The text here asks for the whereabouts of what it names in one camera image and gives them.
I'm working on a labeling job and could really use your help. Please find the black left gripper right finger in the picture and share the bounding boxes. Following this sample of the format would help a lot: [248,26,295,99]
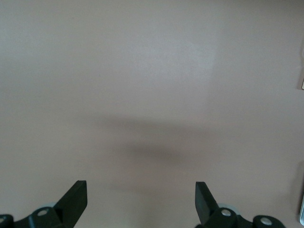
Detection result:
[195,181,240,228]

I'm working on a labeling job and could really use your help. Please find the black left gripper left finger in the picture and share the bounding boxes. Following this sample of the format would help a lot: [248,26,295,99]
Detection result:
[28,180,87,228]

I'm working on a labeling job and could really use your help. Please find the silver digital kitchen scale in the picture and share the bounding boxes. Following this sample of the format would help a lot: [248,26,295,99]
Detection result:
[299,161,304,221]

